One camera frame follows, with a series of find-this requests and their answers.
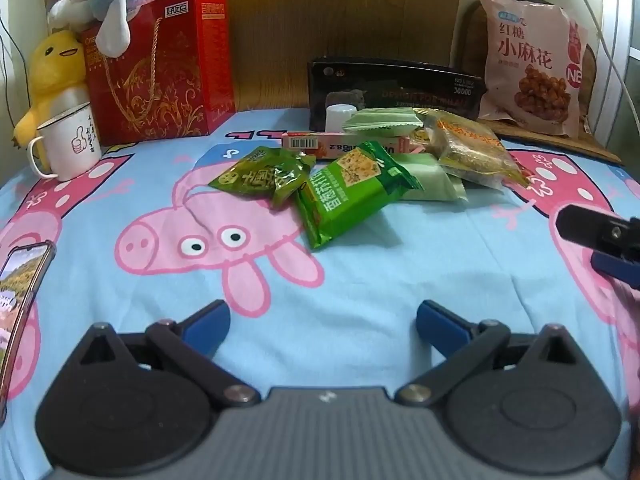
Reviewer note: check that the black cardboard box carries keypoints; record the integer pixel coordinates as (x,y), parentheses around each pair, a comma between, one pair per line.
(400,85)

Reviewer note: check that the yellow duck plush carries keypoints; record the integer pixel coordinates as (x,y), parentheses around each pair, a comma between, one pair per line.
(52,65)

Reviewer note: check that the white small cup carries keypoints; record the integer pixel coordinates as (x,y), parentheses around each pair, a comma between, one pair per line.
(340,117)

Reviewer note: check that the white plush toy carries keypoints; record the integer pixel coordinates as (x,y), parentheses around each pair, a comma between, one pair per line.
(67,7)

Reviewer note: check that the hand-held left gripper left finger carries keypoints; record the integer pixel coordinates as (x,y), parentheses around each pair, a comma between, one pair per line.
(207,321)

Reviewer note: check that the smartphone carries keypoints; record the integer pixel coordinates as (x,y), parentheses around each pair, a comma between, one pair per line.
(20,300)

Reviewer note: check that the large pink snack bag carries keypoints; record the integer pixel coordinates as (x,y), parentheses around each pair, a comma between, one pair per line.
(525,50)

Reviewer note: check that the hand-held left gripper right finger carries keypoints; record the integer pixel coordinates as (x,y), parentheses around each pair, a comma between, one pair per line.
(440,322)

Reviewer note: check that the wooden headboard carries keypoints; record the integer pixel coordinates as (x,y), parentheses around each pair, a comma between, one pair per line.
(280,20)

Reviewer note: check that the wooden board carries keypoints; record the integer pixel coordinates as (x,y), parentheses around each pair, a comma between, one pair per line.
(550,146)

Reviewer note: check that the light green snack packet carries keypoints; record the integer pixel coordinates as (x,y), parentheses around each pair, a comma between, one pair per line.
(432,180)
(382,121)

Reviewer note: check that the green cracker packet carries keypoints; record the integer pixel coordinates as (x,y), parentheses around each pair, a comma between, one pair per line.
(345,195)

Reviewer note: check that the yellow clear snack packet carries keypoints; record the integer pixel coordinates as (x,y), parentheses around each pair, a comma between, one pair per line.
(470,152)

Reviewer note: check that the white enamel mug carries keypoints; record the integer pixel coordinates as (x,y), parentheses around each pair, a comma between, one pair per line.
(70,145)

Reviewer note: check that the long pink snack box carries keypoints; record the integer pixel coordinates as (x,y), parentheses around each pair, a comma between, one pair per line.
(320,141)

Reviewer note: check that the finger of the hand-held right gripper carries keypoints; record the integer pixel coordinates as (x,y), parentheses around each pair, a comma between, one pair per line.
(615,266)
(582,225)

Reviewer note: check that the dark green snack packet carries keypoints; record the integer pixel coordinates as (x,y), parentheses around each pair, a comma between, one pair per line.
(255,175)

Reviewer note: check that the red gift box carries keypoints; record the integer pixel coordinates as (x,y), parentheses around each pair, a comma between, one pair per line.
(170,85)

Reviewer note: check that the white cabinet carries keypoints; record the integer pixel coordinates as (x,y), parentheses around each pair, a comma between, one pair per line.
(620,25)

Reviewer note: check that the printed blue blanket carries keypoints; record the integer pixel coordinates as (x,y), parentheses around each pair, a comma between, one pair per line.
(350,280)

